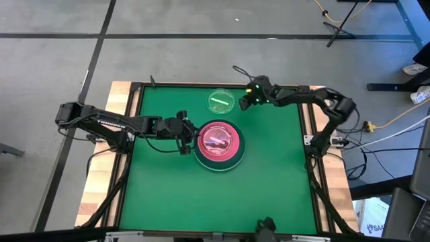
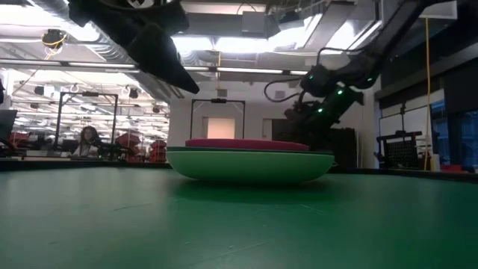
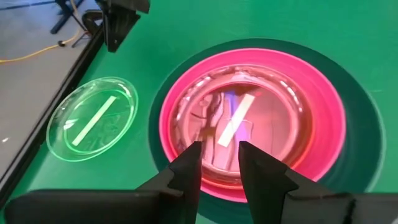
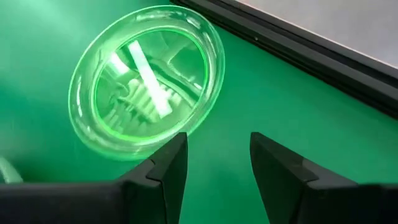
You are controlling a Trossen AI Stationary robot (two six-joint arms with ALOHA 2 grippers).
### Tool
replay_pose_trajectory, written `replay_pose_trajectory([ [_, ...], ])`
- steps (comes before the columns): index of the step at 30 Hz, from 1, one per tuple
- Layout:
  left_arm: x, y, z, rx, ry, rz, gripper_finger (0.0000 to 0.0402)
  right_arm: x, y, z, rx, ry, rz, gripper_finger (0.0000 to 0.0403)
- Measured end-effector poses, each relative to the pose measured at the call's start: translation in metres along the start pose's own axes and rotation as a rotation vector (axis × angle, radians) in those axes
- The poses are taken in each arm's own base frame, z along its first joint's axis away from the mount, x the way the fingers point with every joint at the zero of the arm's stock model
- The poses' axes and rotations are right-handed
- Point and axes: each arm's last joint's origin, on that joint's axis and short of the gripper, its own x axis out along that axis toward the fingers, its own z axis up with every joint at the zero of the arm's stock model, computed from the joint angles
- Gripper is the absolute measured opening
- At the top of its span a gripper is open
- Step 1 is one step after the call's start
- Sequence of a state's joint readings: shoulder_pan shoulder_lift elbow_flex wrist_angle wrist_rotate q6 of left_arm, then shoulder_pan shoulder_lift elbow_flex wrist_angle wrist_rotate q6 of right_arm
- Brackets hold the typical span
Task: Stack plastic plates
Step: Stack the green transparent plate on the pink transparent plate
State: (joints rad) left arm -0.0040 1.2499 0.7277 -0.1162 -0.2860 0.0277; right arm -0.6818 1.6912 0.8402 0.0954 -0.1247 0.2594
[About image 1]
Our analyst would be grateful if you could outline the blue desk frame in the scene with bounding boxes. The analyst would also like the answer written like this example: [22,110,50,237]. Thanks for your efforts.
[337,0,426,51]

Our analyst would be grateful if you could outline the grey laptop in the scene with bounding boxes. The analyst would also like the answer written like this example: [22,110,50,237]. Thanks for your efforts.
[408,107,430,242]

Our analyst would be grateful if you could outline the black aluminium table frame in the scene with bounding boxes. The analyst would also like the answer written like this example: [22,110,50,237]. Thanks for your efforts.
[75,75,362,236]

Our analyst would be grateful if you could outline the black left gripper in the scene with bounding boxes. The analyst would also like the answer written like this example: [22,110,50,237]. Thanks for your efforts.
[166,110,203,156]

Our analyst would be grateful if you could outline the person's leg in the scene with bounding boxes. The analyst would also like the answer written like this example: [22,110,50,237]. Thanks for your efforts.
[412,42,430,67]

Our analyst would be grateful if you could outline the large light green plate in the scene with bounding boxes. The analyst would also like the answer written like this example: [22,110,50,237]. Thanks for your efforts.
[193,119,247,172]

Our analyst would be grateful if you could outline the grey chair leg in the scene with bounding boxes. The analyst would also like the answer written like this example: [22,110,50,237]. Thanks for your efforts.
[0,143,26,158]

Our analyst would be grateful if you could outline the yellow cable with plug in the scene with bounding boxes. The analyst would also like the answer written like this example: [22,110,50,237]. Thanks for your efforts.
[363,97,430,132]

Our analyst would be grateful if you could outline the pink transparent small dish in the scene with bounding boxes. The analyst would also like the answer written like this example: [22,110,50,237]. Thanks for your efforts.
[200,122,235,157]

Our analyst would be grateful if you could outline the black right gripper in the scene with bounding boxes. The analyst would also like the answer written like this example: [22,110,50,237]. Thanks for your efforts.
[239,75,275,112]

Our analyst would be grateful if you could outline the black tripod stand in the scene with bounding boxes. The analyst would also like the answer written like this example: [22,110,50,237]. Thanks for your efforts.
[322,0,361,48]

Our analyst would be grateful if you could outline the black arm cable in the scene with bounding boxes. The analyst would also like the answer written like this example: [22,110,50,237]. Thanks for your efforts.
[232,65,256,83]

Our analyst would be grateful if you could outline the person's white shoe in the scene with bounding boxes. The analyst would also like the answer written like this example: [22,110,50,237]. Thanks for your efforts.
[402,63,428,76]
[409,85,430,105]

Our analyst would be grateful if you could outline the green table mat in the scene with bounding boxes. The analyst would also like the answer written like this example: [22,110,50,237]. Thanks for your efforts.
[119,85,318,235]

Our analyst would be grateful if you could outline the yellow floor cable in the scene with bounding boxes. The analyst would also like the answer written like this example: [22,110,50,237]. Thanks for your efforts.
[313,0,374,24]

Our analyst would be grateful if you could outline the pink plastic plate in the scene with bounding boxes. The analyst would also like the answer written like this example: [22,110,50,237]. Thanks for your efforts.
[197,121,241,163]

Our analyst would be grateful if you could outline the white cardboard box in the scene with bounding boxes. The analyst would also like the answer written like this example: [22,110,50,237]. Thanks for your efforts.
[352,197,390,237]

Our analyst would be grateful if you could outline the black rig beam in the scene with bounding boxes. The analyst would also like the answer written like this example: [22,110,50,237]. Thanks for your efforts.
[0,225,430,242]

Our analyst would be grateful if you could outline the black floor cables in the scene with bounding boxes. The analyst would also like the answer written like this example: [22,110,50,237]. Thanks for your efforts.
[335,127,430,182]

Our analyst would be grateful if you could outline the dark grey box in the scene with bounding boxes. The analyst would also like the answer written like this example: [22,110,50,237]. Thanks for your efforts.
[381,186,425,242]

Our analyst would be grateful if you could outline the clear green small dish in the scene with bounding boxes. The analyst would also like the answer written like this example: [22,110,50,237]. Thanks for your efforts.
[206,87,236,115]

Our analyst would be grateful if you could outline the white floor cable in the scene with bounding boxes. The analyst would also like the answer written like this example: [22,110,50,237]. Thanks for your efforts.
[361,115,430,149]

